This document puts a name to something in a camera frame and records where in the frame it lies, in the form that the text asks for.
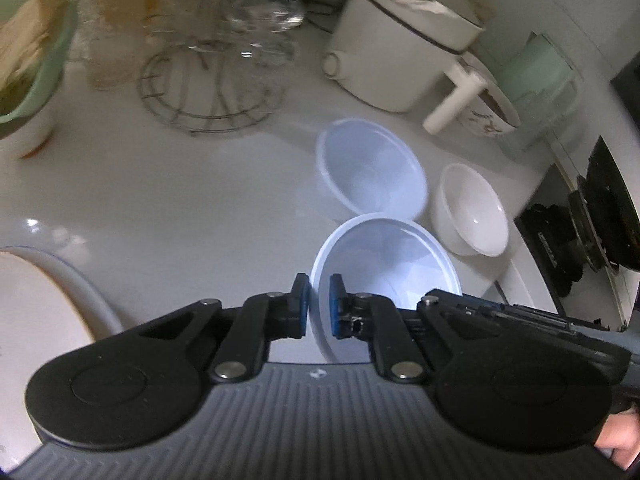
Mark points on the person's right hand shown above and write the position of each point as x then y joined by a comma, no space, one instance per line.
620,435

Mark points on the clear glass cup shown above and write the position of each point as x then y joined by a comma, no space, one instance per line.
265,15

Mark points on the green colander with noodles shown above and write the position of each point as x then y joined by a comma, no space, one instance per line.
35,50

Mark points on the pale blue plastic bowl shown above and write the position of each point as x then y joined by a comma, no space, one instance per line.
390,260
375,170

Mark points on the black wok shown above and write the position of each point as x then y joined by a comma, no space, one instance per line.
612,210

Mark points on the white plate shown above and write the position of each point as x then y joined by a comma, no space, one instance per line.
30,310

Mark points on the white bowl under colander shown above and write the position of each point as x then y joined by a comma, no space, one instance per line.
27,132

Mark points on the white ceramic bowl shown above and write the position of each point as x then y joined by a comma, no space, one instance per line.
472,215

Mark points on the pale green tumbler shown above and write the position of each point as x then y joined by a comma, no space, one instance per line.
542,90

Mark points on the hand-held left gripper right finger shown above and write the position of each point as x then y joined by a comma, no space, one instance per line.
336,307

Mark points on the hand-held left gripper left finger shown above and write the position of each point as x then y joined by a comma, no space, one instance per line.
301,305

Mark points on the white electric cooking pot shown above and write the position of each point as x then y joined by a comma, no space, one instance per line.
395,40

